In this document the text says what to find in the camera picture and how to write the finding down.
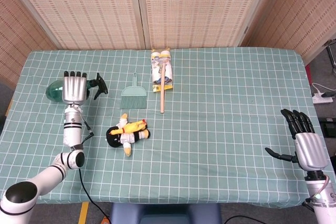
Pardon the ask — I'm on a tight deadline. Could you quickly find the black box on floor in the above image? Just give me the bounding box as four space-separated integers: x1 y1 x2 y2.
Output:
319 117 336 138

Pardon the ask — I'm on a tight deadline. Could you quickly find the green checked tablecloth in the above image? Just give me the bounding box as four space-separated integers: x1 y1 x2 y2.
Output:
0 47 336 208

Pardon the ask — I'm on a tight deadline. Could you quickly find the lint roller refill pack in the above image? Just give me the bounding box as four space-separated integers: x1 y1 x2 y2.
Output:
150 48 174 93

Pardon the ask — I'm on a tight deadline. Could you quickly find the white power strip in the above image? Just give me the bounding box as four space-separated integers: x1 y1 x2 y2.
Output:
312 94 333 104

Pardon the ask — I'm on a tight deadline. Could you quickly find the green spray bottle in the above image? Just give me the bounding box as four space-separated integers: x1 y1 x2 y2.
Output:
45 72 109 103

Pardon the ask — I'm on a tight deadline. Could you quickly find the white power cable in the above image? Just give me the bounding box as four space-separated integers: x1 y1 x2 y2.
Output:
311 82 329 96

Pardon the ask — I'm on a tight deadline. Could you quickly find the yellow rubber chicken toy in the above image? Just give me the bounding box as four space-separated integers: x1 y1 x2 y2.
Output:
109 119 148 135

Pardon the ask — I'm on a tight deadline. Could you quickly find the small green hand broom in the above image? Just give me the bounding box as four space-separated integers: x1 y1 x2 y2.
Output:
120 72 148 110

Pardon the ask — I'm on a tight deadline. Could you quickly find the metal chair leg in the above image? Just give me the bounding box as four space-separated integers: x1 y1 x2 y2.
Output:
324 39 336 72

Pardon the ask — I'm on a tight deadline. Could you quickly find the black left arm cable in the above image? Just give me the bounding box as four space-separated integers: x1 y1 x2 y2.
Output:
78 167 112 221

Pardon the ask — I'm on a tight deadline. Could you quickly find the black floor cable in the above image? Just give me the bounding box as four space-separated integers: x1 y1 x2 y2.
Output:
223 215 266 224

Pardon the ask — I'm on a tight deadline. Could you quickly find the bamboo folding screen panel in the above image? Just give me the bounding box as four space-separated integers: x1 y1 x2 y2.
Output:
0 0 57 90
0 0 146 51
240 0 336 65
134 0 286 49

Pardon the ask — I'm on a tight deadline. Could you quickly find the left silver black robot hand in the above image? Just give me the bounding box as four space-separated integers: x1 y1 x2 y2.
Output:
62 71 88 105

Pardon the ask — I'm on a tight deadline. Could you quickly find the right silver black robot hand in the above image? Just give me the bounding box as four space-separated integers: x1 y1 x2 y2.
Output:
265 108 329 171

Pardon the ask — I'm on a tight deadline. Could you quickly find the black white plush doll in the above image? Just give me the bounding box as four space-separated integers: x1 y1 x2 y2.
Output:
104 113 151 157

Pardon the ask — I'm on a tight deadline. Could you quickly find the yellow floor tape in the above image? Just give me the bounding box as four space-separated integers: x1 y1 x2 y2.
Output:
78 201 90 224

